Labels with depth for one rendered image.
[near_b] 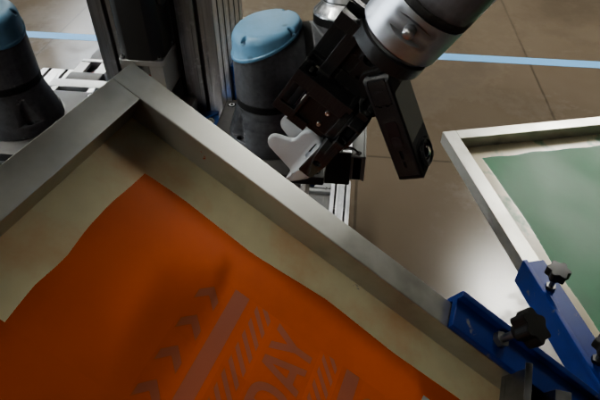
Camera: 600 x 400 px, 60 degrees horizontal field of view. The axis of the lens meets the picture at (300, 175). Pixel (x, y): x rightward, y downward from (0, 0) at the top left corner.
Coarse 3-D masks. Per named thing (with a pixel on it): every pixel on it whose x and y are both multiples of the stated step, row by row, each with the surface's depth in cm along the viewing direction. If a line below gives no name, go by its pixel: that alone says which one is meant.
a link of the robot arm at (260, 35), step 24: (240, 24) 85; (264, 24) 84; (288, 24) 83; (240, 48) 83; (264, 48) 82; (288, 48) 83; (312, 48) 84; (240, 72) 86; (264, 72) 84; (288, 72) 85; (240, 96) 90; (264, 96) 87
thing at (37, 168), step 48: (96, 96) 55; (144, 96) 58; (48, 144) 49; (96, 144) 54; (192, 144) 59; (240, 144) 62; (0, 192) 45; (48, 192) 50; (240, 192) 61; (288, 192) 62; (336, 240) 61; (384, 288) 63; (432, 336) 65
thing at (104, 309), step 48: (144, 192) 56; (96, 240) 50; (144, 240) 53; (192, 240) 56; (48, 288) 46; (96, 288) 48; (144, 288) 50; (192, 288) 53; (240, 288) 56; (288, 288) 59; (48, 336) 44; (96, 336) 46; (144, 336) 48; (336, 336) 58; (384, 384) 58; (432, 384) 62
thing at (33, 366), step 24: (0, 336) 42; (24, 336) 43; (0, 360) 41; (24, 360) 42; (48, 360) 43; (0, 384) 40; (24, 384) 41; (48, 384) 42; (72, 384) 43; (96, 384) 44
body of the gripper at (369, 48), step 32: (352, 0) 45; (352, 32) 44; (320, 64) 48; (352, 64) 46; (384, 64) 42; (288, 96) 49; (320, 96) 47; (352, 96) 47; (320, 128) 50; (352, 128) 47
